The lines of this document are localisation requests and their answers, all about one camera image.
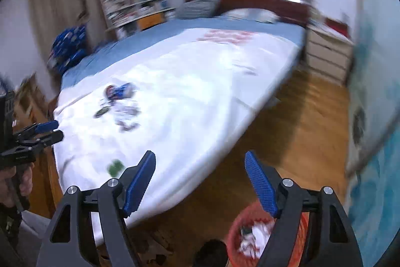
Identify green white foil bag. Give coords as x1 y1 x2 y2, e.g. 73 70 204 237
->
239 225 255 239

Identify small green wrapper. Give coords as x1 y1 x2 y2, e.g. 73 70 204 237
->
108 160 125 177

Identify floral sliding wardrobe door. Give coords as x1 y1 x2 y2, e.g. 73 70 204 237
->
344 0 400 255

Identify orange plastic basket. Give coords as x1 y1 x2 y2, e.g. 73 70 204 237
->
227 201 313 267

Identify black slipper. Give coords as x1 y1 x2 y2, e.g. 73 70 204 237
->
195 239 229 267

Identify grey checked pillow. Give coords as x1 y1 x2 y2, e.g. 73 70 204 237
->
176 0 223 20

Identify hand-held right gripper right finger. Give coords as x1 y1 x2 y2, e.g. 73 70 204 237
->
244 151 365 267

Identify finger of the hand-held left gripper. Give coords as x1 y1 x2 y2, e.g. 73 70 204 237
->
12 120 59 142
15 130 65 155

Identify light wooden nightstand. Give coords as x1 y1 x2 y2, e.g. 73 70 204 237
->
304 18 355 86

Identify white tissue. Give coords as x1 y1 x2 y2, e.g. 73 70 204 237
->
239 218 276 258

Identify white woven cloth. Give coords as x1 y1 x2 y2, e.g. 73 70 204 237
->
53 28 297 247

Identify red box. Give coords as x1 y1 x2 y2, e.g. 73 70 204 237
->
325 17 349 36

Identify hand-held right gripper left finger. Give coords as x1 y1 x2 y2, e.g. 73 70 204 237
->
36 151 157 267

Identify flat pale pillow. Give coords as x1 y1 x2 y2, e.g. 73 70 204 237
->
220 8 279 24

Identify blue star print blanket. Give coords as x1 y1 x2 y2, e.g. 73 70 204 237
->
47 24 88 77

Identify bed with blue sheet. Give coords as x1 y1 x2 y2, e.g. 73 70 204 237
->
47 15 308 247

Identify grey white paper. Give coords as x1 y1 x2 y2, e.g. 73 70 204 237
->
112 101 141 125

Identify person's left hand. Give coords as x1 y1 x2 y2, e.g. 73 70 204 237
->
0 164 34 206

